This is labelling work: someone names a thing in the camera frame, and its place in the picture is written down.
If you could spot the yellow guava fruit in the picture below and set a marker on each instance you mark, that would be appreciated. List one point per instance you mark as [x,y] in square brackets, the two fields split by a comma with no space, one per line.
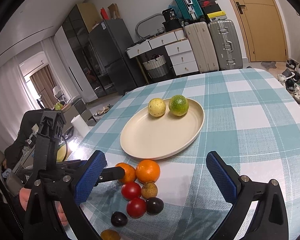
[156,107]

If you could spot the large orange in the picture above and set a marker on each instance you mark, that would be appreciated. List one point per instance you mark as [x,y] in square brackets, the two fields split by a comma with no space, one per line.
[147,171]

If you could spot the white paper roll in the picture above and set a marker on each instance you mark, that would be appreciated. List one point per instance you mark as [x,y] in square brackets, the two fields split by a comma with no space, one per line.
[80,125]

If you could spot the cream oval plate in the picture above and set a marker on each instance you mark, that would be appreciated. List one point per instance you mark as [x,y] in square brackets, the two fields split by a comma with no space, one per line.
[148,137]

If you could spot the checkered teal tablecloth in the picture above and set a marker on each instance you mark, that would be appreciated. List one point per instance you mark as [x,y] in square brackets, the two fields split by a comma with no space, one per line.
[251,121]

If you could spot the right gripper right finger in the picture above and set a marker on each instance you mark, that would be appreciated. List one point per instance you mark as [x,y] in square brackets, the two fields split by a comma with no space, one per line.
[225,177]

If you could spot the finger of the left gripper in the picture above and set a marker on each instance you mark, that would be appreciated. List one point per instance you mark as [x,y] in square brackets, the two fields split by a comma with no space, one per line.
[111,174]

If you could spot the black refrigerator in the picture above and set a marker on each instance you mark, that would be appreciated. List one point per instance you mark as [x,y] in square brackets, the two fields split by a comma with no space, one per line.
[110,40]

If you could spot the black glass cabinet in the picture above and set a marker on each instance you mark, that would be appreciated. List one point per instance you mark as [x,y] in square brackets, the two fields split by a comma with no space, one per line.
[77,34]

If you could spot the teal suitcase on top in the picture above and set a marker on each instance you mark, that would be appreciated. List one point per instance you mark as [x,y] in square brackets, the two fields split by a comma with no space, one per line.
[190,9]

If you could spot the beige suitcase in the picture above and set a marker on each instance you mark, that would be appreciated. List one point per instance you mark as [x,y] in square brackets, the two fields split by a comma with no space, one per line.
[202,47]

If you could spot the white drawer desk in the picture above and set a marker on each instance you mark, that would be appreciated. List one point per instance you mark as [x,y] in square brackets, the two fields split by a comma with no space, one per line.
[176,49]

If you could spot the wooden door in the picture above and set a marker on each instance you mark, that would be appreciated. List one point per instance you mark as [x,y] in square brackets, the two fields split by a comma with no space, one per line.
[262,30]

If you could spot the dark plum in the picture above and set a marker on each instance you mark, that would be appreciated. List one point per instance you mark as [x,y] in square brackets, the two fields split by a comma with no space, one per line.
[118,219]
[154,205]

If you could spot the brown russet fruit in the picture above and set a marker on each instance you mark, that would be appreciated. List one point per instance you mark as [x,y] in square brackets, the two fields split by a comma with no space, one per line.
[149,190]

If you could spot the shoe boxes stack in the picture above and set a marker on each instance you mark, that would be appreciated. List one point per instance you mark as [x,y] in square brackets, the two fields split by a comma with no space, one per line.
[212,11]

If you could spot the woven laundry basket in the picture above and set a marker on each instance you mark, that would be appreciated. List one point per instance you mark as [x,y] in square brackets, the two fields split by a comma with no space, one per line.
[157,67]

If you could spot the green lime fruit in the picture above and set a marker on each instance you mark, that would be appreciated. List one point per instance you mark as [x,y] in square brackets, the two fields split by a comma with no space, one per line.
[178,105]

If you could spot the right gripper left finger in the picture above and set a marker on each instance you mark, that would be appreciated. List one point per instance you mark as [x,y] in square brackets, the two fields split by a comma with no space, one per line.
[86,176]

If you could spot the person's left hand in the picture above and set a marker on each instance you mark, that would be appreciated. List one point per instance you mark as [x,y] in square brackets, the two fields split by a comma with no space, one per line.
[24,196]

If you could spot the brown fruit bottom edge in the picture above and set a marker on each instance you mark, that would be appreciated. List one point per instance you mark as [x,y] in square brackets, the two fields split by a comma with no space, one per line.
[110,235]

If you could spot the silver suitcase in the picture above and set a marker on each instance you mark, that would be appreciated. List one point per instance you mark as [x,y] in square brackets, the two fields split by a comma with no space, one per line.
[226,44]

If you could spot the small orange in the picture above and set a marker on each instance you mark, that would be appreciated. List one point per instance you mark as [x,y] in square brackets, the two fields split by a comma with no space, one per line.
[130,173]

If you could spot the red tomato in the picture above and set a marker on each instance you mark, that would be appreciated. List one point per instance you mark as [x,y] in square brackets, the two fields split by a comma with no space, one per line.
[131,190]
[136,208]

